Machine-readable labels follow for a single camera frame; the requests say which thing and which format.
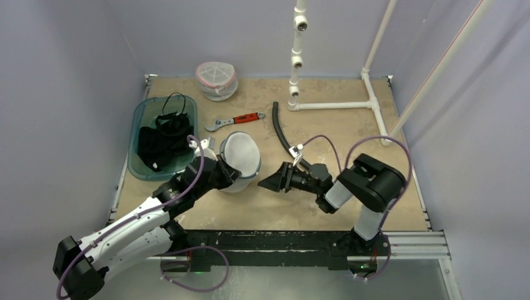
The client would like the white mesh laundry bag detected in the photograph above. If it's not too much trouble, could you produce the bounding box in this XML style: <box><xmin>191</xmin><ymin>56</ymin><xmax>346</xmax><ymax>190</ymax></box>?
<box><xmin>219</xmin><ymin>131</ymin><xmax>261</xmax><ymax>193</ymax></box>

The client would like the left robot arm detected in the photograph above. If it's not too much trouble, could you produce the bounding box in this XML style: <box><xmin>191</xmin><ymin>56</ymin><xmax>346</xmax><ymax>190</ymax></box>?
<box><xmin>52</xmin><ymin>156</ymin><xmax>241</xmax><ymax>299</ymax></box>

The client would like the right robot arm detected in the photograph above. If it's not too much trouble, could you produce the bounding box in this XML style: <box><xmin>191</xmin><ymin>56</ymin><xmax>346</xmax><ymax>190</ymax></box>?
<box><xmin>258</xmin><ymin>153</ymin><xmax>406</xmax><ymax>254</ymax></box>

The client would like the black bra in bin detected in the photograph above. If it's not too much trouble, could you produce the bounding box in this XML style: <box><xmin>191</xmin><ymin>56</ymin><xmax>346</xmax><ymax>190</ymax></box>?
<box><xmin>137</xmin><ymin>92</ymin><xmax>194</xmax><ymax>173</ymax></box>

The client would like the pink trimmed mesh laundry bag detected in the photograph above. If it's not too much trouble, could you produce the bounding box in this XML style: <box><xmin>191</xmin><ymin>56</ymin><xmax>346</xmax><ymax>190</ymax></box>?
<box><xmin>196</xmin><ymin>61</ymin><xmax>239</xmax><ymax>102</ymax></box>

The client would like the teal plastic bin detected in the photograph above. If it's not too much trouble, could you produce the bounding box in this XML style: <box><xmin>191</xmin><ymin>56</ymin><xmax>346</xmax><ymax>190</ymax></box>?
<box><xmin>127</xmin><ymin>92</ymin><xmax>198</xmax><ymax>181</ymax></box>

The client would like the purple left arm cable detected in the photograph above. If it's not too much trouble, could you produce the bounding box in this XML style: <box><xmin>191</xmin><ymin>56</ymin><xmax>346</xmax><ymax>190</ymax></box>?
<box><xmin>56</xmin><ymin>134</ymin><xmax>206</xmax><ymax>300</ymax></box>

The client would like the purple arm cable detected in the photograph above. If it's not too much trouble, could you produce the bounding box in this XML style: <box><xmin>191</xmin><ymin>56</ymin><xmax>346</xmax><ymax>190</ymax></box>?
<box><xmin>301</xmin><ymin>134</ymin><xmax>413</xmax><ymax>283</ymax></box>
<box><xmin>56</xmin><ymin>134</ymin><xmax>206</xmax><ymax>300</ymax></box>

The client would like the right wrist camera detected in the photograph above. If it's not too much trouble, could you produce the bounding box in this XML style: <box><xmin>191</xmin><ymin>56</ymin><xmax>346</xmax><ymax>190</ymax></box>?
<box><xmin>288</xmin><ymin>144</ymin><xmax>304</xmax><ymax>166</ymax></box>

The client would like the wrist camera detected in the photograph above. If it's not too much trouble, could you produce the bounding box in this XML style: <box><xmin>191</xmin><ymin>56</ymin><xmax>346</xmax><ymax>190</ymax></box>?
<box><xmin>288</xmin><ymin>144</ymin><xmax>304</xmax><ymax>166</ymax></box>
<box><xmin>189</xmin><ymin>137</ymin><xmax>217</xmax><ymax>161</ymax></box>

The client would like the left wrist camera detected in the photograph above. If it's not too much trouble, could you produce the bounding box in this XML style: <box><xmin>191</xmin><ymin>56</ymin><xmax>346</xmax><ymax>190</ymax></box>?
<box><xmin>189</xmin><ymin>137</ymin><xmax>217</xmax><ymax>161</ymax></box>

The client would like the black corrugated hose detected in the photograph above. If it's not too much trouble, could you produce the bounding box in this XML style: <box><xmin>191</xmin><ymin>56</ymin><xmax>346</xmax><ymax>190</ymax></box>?
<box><xmin>272</xmin><ymin>101</ymin><xmax>311</xmax><ymax>171</ymax></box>

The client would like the red handled adjustable wrench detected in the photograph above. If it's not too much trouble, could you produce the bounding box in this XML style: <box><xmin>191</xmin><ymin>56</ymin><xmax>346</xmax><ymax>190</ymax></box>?
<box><xmin>204</xmin><ymin>112</ymin><xmax>265</xmax><ymax>132</ymax></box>

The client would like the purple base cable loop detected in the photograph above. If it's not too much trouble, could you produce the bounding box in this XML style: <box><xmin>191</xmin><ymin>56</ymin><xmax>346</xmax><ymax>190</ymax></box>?
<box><xmin>160</xmin><ymin>245</ymin><xmax>230</xmax><ymax>293</ymax></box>

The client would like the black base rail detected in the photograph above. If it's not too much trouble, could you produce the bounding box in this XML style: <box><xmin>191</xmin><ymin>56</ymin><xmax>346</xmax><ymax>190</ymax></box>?
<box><xmin>147</xmin><ymin>219</ymin><xmax>390</xmax><ymax>272</ymax></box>

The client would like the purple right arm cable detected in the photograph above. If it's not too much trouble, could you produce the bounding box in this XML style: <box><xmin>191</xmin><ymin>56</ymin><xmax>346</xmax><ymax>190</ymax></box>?
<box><xmin>301</xmin><ymin>134</ymin><xmax>413</xmax><ymax>283</ymax></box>

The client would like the white PVC pipe frame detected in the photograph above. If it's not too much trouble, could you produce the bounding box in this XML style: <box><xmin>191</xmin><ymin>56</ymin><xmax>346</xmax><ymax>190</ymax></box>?
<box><xmin>287</xmin><ymin>0</ymin><xmax>493</xmax><ymax>138</ymax></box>

